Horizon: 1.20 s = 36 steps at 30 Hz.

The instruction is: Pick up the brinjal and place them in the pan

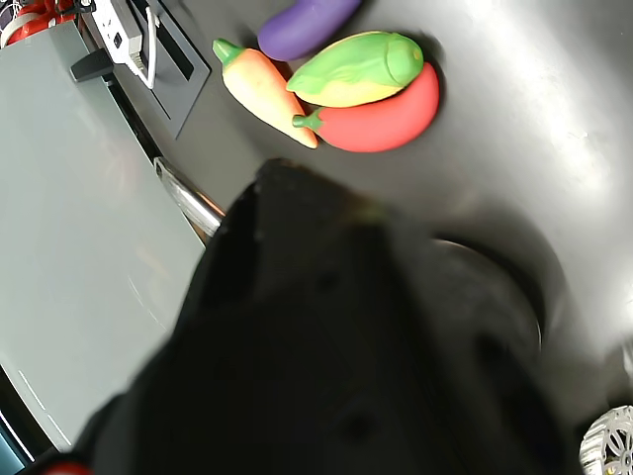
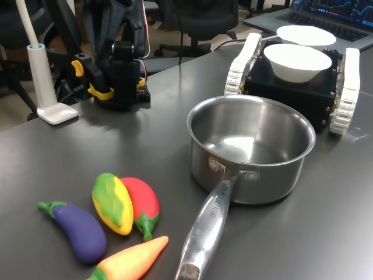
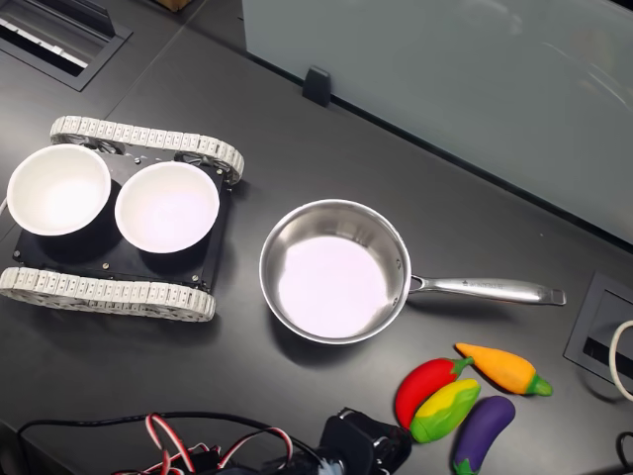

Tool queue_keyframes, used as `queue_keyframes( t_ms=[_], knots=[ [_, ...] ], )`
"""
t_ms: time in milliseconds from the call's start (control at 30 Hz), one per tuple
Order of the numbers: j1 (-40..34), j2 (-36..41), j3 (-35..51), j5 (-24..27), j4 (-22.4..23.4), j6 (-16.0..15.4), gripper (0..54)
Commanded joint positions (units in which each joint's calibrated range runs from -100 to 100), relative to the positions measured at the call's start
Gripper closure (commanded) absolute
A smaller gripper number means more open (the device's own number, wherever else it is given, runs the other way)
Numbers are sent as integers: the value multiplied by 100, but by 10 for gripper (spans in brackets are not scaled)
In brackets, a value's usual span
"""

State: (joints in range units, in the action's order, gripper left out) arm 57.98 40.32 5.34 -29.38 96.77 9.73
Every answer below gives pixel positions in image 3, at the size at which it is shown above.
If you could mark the purple toy aubergine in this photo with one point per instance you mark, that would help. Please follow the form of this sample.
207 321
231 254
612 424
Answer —
482 428

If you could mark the pale grey putty lump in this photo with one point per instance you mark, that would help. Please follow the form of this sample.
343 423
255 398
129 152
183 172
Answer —
329 466

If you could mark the red toy chilli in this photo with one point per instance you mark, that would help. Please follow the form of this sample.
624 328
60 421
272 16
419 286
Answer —
420 388

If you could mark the yellow green toy corn cob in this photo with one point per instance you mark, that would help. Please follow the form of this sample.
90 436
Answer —
442 413

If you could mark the orange toy carrot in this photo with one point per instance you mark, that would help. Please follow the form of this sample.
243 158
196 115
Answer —
502 368

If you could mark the white bowl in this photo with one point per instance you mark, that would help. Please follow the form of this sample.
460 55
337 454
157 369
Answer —
59 190
167 208

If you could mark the black partition clip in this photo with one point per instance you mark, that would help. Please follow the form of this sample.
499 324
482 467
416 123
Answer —
316 85

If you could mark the black white-tracked small vehicle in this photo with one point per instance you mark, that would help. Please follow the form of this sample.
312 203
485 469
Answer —
148 138

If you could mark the frosted glass partition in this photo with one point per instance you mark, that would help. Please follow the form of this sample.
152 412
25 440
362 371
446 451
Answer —
445 74

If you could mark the brown cardboard box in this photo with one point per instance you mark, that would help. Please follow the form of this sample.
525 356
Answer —
177 4

